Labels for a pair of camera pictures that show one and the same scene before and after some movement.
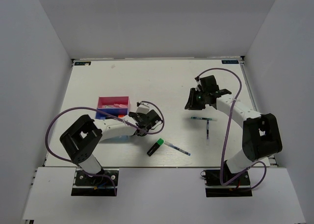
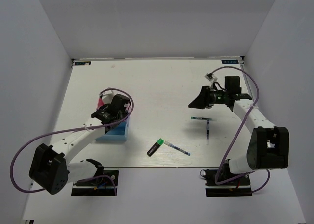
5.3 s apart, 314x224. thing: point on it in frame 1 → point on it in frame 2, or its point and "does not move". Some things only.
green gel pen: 198,118 does not move
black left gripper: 140,114 → 125,113
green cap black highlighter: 159,143 does not move
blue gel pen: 176,148 does not move
